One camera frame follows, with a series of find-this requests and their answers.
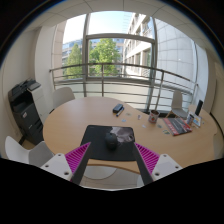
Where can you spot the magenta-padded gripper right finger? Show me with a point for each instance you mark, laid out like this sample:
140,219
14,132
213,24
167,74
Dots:
148,158

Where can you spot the small green card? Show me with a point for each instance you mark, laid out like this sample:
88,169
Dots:
166,132
159,126

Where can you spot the black computer mouse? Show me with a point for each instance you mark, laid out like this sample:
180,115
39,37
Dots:
111,141

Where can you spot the black printed mouse pad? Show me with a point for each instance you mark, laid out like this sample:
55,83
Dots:
96,140

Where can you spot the metal railing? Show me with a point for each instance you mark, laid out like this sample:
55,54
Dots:
133,65

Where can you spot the black upright speaker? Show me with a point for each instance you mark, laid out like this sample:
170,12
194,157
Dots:
199,107

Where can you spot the black office printer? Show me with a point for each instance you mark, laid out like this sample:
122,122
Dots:
25,110

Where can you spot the small white card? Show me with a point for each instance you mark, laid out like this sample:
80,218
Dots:
139,117

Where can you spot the blue and white cup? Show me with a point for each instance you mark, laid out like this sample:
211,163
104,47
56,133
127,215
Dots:
190,119

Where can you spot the dark pen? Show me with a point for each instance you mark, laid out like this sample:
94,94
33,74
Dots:
120,112

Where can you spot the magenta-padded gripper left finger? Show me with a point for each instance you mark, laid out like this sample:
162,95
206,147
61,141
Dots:
76,156

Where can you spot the red magazine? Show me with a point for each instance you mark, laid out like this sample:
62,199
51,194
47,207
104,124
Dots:
177,126

